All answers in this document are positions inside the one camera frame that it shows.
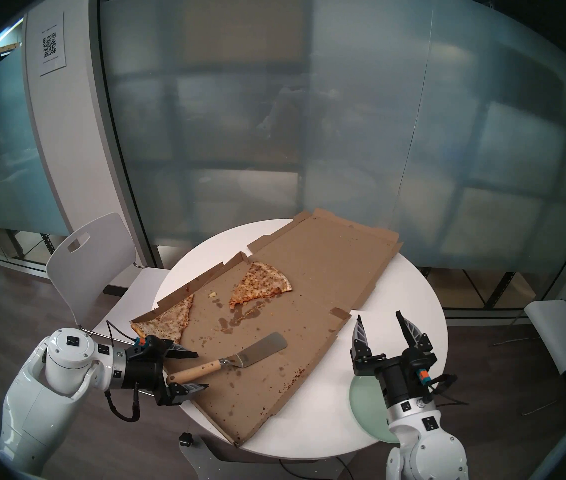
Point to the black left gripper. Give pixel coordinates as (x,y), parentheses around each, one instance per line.
(145,369)

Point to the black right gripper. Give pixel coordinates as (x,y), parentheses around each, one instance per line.
(405,384)

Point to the pale cheese pizza slice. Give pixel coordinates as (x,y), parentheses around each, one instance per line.
(168,319)

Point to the cardboard pizza box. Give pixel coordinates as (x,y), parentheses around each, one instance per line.
(308,264)

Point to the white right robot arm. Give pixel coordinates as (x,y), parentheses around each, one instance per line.
(433,449)

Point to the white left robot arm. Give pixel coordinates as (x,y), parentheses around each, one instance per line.
(38,404)

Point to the pale green plate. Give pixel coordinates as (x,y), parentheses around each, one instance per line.
(365,404)

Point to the browned pizza slice bitten tip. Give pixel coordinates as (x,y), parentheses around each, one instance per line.
(263,284)

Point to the black knob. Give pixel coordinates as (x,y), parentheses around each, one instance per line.
(186,439)

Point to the black metal shelf upright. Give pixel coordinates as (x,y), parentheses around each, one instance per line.
(47,249)
(499,290)

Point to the white chair with black legs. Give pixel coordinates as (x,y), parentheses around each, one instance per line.
(555,334)

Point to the paper sign with QR code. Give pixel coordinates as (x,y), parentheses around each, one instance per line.
(50,46)

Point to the wooden board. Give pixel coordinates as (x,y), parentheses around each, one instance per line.
(5,48)

